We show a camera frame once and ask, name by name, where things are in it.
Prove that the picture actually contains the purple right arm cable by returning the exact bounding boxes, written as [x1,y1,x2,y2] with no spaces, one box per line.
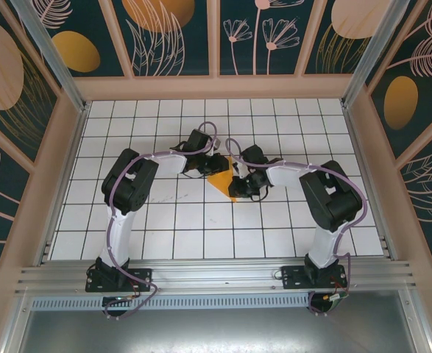
[225,138,367,318]

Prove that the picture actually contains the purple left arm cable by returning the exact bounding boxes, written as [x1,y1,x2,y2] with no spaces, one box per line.
[105,122,219,320]

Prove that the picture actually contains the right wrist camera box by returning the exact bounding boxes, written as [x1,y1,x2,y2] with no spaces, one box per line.
[233,161,252,180]

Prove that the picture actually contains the slotted grey cable duct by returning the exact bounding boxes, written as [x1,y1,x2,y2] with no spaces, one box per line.
[29,296,312,310]

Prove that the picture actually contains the grey metal sheet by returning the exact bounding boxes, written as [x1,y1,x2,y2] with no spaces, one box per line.
[16,307,421,353]

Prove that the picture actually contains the small green circuit board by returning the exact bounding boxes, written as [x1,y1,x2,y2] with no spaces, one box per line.
[325,292,350,306]

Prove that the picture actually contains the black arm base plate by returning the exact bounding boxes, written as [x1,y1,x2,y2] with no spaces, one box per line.
[85,268,154,293]
[280,265,348,290]

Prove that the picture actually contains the aluminium mounting rail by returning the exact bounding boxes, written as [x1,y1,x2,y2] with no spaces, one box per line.
[15,259,419,296]

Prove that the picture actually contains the orange cloth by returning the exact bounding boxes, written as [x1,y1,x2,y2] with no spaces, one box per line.
[207,156,250,204]

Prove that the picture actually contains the aluminium side rail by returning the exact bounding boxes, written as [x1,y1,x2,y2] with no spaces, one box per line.
[342,102,399,262]
[35,102,91,268]

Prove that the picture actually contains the aluminium corner post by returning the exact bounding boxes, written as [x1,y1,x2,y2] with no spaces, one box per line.
[342,0,422,107]
[11,0,91,113]

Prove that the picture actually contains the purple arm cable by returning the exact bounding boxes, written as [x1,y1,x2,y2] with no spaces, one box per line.
[225,138,367,318]
[105,122,219,320]

